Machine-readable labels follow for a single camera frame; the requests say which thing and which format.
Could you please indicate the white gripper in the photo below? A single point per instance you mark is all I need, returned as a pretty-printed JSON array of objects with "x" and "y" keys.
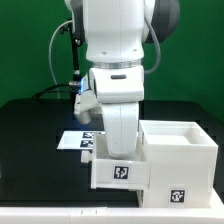
[{"x": 121, "y": 126}]

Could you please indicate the small white drawer box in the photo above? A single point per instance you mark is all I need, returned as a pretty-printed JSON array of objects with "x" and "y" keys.
[{"x": 131, "y": 172}]

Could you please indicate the large white drawer housing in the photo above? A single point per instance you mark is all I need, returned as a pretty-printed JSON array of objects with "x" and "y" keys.
[{"x": 182, "y": 161}]

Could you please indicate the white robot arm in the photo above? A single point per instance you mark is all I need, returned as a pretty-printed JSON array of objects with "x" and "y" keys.
[{"x": 115, "y": 32}]

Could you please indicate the white marker tag plate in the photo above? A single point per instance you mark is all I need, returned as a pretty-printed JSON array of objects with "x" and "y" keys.
[{"x": 77, "y": 140}]

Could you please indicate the white L-shaped table fence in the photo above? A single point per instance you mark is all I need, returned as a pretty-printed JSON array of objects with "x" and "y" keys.
[{"x": 214, "y": 214}]

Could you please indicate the black camera stand pole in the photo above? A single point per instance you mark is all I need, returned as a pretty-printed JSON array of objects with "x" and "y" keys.
[{"x": 75, "y": 44}]

